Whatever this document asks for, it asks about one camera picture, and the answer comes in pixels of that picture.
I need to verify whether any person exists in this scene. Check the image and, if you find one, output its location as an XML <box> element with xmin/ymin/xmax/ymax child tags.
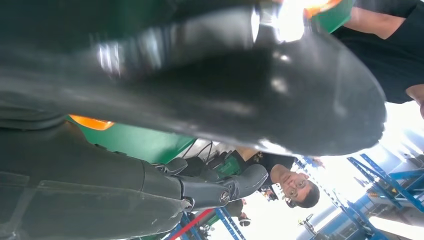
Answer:
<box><xmin>231</xmin><ymin>150</ymin><xmax>321</xmax><ymax>210</ymax></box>
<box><xmin>331</xmin><ymin>0</ymin><xmax>424</xmax><ymax>120</ymax></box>

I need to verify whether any red pole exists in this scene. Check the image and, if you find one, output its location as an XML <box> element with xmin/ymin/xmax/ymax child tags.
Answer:
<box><xmin>168</xmin><ymin>208</ymin><xmax>215</xmax><ymax>240</ymax></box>

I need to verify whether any blue metal rack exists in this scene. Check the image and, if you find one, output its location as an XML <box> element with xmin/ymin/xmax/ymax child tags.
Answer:
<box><xmin>294</xmin><ymin>152</ymin><xmax>424</xmax><ymax>240</ymax></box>

